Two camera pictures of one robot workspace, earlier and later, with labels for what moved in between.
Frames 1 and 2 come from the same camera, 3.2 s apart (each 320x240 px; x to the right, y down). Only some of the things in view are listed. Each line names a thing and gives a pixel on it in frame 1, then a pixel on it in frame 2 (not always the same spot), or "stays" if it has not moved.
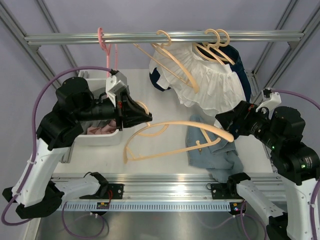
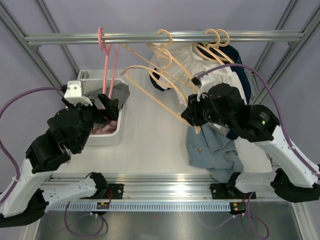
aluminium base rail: [272, 186] stays
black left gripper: [127, 111] -> [110, 113]
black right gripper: [243, 113] -> [191, 114]
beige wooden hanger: [207, 49] stays
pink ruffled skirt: [110, 126] stays
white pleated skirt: [211, 87] stays
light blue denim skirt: [221, 159] stays
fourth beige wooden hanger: [218, 49] stays
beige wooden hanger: [142, 129] -> [196, 130]
